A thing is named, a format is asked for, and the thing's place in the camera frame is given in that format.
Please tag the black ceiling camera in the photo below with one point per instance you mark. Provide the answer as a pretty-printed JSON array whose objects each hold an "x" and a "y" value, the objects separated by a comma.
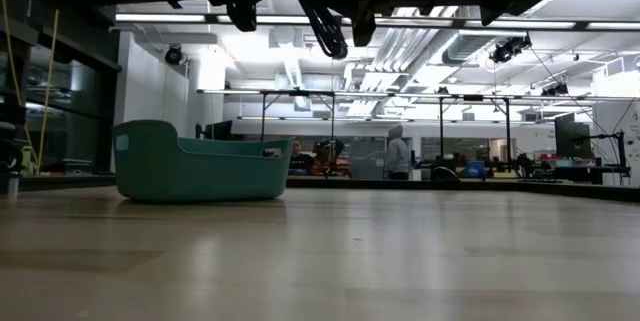
[{"x": 173, "y": 55}]

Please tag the black red background robot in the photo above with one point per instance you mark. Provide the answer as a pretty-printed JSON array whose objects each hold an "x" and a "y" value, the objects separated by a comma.
[{"x": 330, "y": 153}]

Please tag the teal plastic bin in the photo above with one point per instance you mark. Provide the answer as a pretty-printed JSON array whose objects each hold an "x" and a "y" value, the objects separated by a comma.
[{"x": 200, "y": 176}]

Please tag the black ceiling spotlight cluster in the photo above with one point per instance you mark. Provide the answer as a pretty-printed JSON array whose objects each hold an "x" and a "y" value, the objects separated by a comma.
[{"x": 507, "y": 50}]

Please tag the small grey box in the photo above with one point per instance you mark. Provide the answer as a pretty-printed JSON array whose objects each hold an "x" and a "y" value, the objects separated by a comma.
[{"x": 76, "y": 166}]

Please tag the black metal workstation frame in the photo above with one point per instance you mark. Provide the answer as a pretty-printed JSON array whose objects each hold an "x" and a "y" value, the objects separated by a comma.
[
  {"x": 508, "y": 131},
  {"x": 263, "y": 116}
]

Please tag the dark grey board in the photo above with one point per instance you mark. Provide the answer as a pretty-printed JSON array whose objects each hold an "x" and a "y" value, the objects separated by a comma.
[{"x": 367, "y": 156}]

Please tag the small silver metal post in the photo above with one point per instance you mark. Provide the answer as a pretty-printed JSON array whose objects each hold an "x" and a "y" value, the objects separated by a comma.
[{"x": 12, "y": 187}]

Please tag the black jointed stand arm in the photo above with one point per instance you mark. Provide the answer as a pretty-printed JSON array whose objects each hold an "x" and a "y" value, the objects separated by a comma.
[{"x": 620, "y": 151}]

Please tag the black aluminium table frame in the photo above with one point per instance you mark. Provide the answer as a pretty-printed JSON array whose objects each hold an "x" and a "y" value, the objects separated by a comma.
[{"x": 350, "y": 183}]

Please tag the person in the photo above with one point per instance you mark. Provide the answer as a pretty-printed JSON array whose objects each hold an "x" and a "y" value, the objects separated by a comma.
[
  {"x": 398, "y": 153},
  {"x": 301, "y": 161}
]

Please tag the grey ventilation duct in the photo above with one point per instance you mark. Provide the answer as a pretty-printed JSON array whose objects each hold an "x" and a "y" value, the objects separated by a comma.
[{"x": 465, "y": 48}]

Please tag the yellow green bottle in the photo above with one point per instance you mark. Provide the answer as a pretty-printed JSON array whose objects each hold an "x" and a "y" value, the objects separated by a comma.
[{"x": 26, "y": 160}]

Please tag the cluttered background workbench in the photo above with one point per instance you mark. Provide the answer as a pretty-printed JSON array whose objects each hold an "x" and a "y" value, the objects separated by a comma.
[{"x": 575, "y": 173}]

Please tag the long ceiling light strip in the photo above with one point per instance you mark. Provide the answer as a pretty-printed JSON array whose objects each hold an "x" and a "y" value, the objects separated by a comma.
[{"x": 160, "y": 18}]

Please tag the small black ceiling fixture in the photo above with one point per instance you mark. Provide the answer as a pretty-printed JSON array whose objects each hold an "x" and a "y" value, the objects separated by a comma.
[{"x": 555, "y": 90}]

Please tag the black computer monitor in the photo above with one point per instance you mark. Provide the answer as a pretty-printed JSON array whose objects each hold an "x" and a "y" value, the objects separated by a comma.
[
  {"x": 572, "y": 138},
  {"x": 220, "y": 131}
]

